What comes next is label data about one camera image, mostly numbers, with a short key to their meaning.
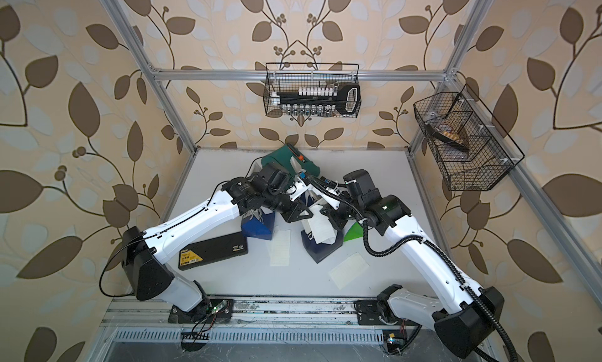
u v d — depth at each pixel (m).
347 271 0.83
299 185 0.66
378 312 0.65
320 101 0.85
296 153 1.11
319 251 0.80
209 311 0.71
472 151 0.73
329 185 0.61
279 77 0.91
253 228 0.83
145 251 0.44
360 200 0.54
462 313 0.37
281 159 1.09
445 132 0.75
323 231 0.74
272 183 0.59
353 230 0.83
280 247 0.87
